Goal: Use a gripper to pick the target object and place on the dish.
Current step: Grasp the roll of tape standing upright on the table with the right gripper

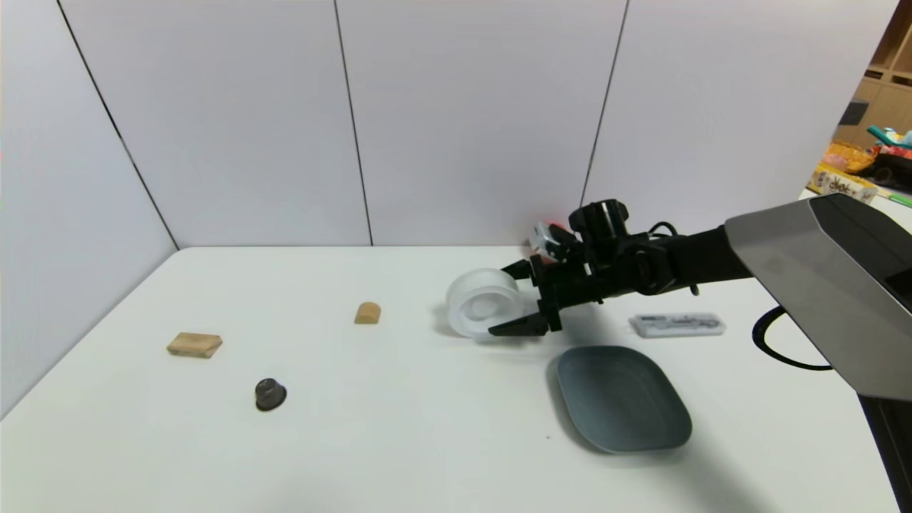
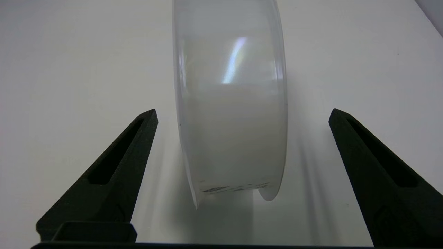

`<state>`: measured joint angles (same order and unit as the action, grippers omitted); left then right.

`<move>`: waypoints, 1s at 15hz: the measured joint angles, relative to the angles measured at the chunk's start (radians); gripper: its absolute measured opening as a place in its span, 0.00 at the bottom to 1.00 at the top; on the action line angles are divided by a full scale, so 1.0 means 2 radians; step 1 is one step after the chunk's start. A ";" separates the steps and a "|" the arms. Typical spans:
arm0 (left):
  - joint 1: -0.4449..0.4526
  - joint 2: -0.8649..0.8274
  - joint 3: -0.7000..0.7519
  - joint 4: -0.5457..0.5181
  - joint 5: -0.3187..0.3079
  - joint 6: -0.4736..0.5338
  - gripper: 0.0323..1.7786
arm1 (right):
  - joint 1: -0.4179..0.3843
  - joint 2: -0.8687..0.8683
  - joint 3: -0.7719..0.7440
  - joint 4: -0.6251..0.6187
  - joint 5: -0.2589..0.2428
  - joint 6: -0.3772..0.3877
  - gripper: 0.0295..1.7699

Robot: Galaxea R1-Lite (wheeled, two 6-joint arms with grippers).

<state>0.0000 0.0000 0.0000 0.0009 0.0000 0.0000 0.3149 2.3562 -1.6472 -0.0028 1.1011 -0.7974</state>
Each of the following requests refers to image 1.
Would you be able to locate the teal plastic toy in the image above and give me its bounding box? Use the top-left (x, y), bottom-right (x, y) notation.
top-left (866, 126), bottom-right (912, 149)

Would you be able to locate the clear grey plastic case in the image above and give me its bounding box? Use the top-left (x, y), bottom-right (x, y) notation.
top-left (629, 312), bottom-right (727, 338)

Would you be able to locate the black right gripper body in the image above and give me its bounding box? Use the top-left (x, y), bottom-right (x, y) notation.
top-left (529, 254), bottom-right (604, 333)

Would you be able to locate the white tape roll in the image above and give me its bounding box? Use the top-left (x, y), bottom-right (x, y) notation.
top-left (446, 268), bottom-right (541, 338)

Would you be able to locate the wooden parallelogram block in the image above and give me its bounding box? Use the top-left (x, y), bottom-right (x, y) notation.
top-left (167, 332), bottom-right (223, 359)

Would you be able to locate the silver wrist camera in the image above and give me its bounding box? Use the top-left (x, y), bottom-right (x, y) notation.
top-left (531, 222), bottom-right (571, 259)

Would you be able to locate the grey oval dish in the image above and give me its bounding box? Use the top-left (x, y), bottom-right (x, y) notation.
top-left (556, 346), bottom-right (693, 454)

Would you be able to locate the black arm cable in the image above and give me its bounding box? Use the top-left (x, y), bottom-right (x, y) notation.
top-left (753, 306), bottom-right (834, 371)

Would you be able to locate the black toy vehicle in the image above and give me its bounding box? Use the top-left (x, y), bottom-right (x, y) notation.
top-left (873, 146), bottom-right (912, 190)

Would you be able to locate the yellow printed carton box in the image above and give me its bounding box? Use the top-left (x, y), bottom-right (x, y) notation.
top-left (807, 164), bottom-right (879, 204)

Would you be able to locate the dark brown cone capsule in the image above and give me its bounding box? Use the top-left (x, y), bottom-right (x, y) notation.
top-left (255, 378), bottom-right (288, 412)

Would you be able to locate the wooden shelf unit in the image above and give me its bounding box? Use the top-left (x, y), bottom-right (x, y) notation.
top-left (832, 0), bottom-right (912, 149)

